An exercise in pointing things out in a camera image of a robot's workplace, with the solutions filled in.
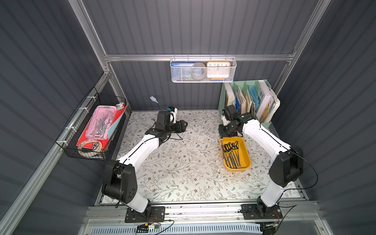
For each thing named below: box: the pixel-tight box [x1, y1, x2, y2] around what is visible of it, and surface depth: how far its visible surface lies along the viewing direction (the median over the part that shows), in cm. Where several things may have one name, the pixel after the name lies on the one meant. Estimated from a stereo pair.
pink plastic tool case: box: [85, 105, 117, 141], surface depth 74 cm
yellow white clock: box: [206, 61, 232, 79], surface depth 90 cm
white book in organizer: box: [256, 80, 275, 123], surface depth 101 cm
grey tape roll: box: [190, 62, 207, 81], surface depth 90 cm
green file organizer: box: [218, 79, 281, 139], surface depth 99 cm
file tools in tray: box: [221, 140, 241, 169], surface depth 96 cm
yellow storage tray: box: [219, 136, 251, 173], surface depth 96 cm
